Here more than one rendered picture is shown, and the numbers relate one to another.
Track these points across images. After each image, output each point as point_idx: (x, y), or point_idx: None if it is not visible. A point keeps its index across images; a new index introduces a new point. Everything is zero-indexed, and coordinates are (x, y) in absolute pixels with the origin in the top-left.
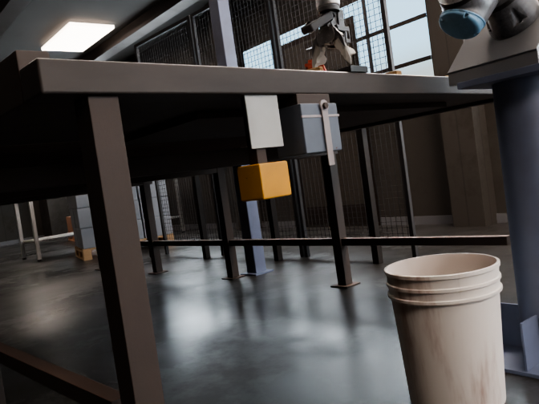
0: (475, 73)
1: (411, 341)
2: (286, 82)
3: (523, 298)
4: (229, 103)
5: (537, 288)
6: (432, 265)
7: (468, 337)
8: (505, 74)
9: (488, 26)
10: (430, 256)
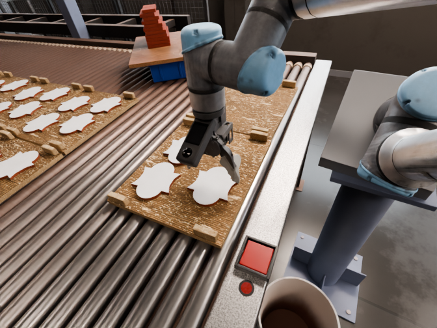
0: (350, 171)
1: None
2: None
3: (320, 265)
4: None
5: (331, 269)
6: (280, 282)
7: None
8: (387, 195)
9: (379, 124)
10: (280, 280)
